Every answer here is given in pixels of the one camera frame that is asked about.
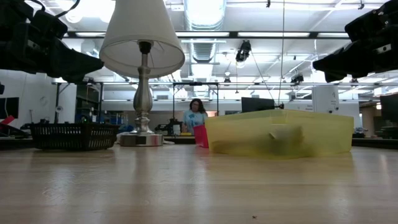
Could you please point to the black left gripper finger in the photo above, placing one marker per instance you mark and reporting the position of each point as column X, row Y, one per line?
column 81, row 62
column 74, row 79

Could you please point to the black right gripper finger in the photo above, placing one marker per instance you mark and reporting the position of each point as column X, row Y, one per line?
column 334, row 77
column 335, row 62

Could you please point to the black background robot arm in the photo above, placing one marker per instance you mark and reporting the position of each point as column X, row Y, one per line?
column 169, row 127

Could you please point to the yellow translucent plastic bin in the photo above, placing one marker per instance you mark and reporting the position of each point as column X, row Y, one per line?
column 323, row 133

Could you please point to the white column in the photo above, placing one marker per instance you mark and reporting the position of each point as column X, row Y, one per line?
column 325, row 99

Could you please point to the black shelf unit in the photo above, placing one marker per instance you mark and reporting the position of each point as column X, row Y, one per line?
column 88, row 102

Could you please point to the black plastic mesh basket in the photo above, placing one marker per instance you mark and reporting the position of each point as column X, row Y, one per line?
column 74, row 136

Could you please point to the dark monitor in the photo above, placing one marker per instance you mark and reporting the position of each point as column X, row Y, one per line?
column 390, row 107

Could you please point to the white shade silver table lamp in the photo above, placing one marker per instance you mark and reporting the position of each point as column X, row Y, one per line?
column 141, row 37

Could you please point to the black computer monitor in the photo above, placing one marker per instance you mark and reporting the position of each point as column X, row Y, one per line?
column 258, row 105

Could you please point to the black overhead light bar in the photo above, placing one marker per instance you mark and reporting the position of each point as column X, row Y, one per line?
column 233, row 34

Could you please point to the white cup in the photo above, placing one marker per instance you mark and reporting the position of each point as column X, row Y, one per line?
column 176, row 129

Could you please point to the red plastic basket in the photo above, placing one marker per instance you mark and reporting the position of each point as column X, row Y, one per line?
column 201, row 137

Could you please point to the black wall screen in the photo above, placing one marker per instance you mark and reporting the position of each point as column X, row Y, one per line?
column 9, row 107

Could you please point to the black hanging camera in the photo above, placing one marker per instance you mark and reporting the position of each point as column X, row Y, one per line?
column 244, row 51

